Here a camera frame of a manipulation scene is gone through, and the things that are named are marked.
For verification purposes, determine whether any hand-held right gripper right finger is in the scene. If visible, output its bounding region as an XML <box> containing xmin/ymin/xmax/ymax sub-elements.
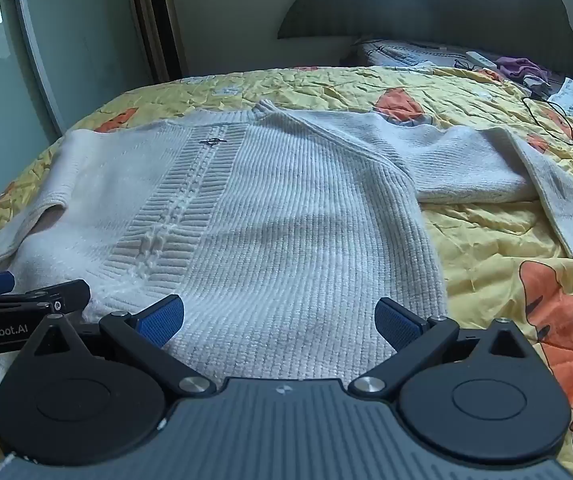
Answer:
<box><xmin>348</xmin><ymin>297</ymin><xmax>547</xmax><ymax>404</ymax></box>

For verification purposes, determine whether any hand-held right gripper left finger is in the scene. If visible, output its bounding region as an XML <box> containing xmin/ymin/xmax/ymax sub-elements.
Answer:
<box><xmin>16</xmin><ymin>294</ymin><xmax>217</xmax><ymax>404</ymax></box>

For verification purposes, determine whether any white knit sweater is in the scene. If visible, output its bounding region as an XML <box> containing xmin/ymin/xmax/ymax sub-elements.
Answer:
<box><xmin>0</xmin><ymin>99</ymin><xmax>573</xmax><ymax>381</ymax></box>

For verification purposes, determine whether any yellow printed bedspread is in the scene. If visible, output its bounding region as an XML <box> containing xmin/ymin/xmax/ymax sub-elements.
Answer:
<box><xmin>0</xmin><ymin>62</ymin><xmax>573</xmax><ymax>480</ymax></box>

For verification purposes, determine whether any printed pillow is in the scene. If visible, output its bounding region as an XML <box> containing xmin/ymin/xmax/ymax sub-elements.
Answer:
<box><xmin>349</xmin><ymin>35</ymin><xmax>497</xmax><ymax>69</ymax></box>

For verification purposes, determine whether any purple cloth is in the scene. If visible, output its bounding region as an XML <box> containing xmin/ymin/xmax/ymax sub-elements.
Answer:
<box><xmin>495</xmin><ymin>57</ymin><xmax>550</xmax><ymax>84</ymax></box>

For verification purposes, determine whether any gold tower air conditioner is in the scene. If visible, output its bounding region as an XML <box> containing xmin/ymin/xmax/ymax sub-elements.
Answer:
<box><xmin>139</xmin><ymin>0</ymin><xmax>188</xmax><ymax>84</ymax></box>

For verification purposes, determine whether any grey padded headboard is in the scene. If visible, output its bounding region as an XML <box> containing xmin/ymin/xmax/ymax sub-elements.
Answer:
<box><xmin>276</xmin><ymin>0</ymin><xmax>573</xmax><ymax>86</ymax></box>

